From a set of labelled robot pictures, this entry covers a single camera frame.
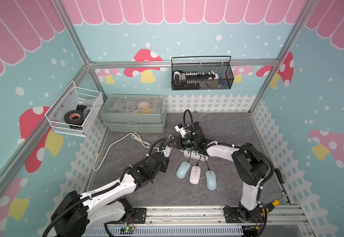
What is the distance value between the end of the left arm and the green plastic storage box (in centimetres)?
39

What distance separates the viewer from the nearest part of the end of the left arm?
59 centimetres

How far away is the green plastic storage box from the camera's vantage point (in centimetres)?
97
